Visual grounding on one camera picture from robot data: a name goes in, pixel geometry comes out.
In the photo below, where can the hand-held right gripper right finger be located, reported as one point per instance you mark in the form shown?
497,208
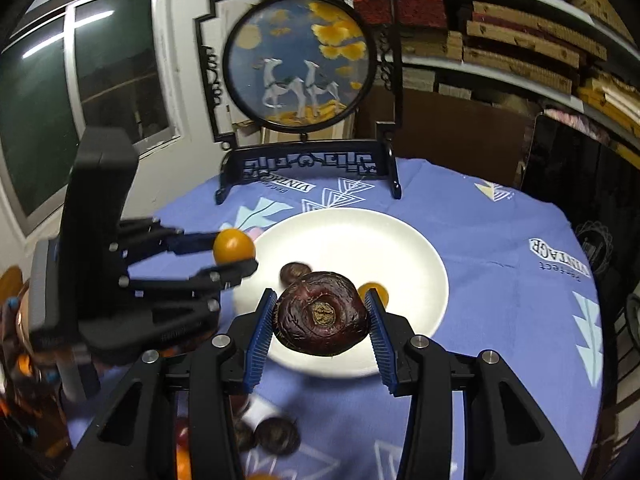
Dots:
380,347

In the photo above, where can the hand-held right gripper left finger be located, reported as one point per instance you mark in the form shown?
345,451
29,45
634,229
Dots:
260,342

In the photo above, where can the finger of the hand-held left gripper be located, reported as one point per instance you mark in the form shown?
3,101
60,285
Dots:
192,242
225,275

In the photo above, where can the small yellow tomato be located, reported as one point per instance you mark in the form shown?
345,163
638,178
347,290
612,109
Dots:
234,246

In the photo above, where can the dark water chestnut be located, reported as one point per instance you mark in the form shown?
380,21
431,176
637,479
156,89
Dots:
322,315
277,435
294,271
244,437

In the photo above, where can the white plate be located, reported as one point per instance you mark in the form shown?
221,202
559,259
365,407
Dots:
350,240

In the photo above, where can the small orange tomato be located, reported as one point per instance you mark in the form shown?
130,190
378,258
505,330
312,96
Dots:
377,290

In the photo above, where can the small white object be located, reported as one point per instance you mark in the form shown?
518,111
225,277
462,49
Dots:
260,408

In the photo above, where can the red tomato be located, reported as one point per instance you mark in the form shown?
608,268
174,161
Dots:
181,432

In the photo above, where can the blue printed tablecloth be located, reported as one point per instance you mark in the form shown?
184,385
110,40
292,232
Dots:
500,310

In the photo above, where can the window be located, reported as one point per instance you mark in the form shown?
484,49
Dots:
110,60

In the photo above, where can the round painted screen on stand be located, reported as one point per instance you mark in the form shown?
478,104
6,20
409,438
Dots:
280,60

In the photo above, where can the brown cardboard panel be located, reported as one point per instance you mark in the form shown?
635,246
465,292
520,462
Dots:
450,130

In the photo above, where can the black chair back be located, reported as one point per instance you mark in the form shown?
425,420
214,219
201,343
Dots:
565,170

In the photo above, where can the shelf of stacked boards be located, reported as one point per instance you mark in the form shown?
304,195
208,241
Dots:
520,45

